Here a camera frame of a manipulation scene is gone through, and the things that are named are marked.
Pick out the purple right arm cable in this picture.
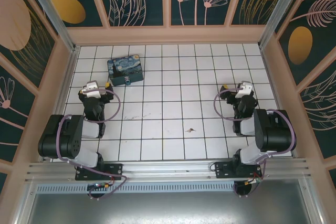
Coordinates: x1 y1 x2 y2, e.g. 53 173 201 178
214 89 297 198

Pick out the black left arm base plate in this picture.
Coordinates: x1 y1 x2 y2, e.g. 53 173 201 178
75 163 124 182

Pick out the brushed grey metal panel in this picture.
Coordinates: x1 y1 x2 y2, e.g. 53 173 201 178
26 192 316 224

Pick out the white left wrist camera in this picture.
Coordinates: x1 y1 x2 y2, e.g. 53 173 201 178
80 80 102 98

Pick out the long aluminium mounting rail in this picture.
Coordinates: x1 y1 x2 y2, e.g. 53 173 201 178
25 157 312 183

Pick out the grey slotted cable duct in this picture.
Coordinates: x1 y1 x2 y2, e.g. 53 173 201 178
36 183 301 194

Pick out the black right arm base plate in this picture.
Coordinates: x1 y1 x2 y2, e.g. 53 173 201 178
214 161 263 180

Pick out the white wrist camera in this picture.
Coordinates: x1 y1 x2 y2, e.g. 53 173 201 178
80 80 102 98
235 81 253 100

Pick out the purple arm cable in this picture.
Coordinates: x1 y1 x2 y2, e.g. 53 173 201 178
214 89 297 198
56 89 129 200

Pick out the starry night tin box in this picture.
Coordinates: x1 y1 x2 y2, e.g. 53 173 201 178
107 55 144 87

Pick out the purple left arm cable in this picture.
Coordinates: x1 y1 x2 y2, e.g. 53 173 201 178
56 89 129 200

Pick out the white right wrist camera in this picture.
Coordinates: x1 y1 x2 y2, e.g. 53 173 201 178
235 81 253 100

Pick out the slanted aluminium corner post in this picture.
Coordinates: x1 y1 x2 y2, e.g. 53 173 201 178
258 0 313 49
20 0 80 55

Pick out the aluminium table side rail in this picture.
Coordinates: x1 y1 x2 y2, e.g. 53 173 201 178
39 47 81 162
259 47 300 158

